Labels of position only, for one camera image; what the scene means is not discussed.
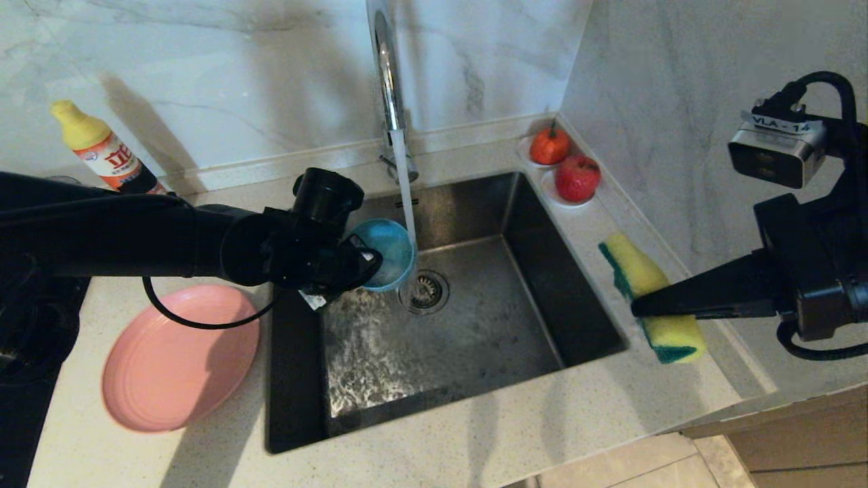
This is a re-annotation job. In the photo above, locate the teal bowl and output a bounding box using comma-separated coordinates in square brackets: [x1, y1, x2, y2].
[349, 218, 416, 292]

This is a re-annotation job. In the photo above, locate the yellow sponge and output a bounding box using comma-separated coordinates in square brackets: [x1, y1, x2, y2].
[598, 232, 708, 365]

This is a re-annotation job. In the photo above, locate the orange dish soap bottle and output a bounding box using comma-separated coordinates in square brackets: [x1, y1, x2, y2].
[50, 100, 167, 197]

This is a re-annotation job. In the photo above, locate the stainless steel sink basin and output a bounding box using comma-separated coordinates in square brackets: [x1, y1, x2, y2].
[267, 173, 628, 453]

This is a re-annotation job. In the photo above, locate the round metal drain strainer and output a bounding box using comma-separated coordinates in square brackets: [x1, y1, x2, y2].
[399, 271, 450, 317]

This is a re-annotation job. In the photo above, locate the running water stream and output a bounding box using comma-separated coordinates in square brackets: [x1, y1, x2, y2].
[392, 129, 422, 262]

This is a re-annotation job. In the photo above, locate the pink plate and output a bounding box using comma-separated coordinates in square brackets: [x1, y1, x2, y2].
[102, 283, 261, 433]

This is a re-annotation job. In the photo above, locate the light wooden cabinet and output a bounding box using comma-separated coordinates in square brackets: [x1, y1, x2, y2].
[678, 380, 868, 488]

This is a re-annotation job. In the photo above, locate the red toy apple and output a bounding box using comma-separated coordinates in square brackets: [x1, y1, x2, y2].
[555, 155, 602, 203]

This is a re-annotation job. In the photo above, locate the chrome gooseneck faucet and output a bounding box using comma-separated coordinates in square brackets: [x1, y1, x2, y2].
[366, 0, 418, 185]

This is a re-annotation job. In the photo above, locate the small white dish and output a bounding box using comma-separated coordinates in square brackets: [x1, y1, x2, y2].
[517, 138, 572, 170]
[541, 169, 597, 208]

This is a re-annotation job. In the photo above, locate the red toy tomato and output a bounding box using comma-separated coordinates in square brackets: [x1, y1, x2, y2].
[530, 125, 572, 165]

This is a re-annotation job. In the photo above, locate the black induction cooktop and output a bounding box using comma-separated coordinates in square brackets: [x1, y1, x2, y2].
[0, 271, 89, 488]

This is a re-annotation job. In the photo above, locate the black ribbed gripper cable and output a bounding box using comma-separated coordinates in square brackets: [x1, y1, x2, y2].
[776, 322, 868, 361]

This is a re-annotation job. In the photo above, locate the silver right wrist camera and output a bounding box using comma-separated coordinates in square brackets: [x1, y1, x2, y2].
[728, 112, 829, 190]

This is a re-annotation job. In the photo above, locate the smooth black arm cable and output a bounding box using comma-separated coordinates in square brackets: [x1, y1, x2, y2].
[141, 274, 282, 331]

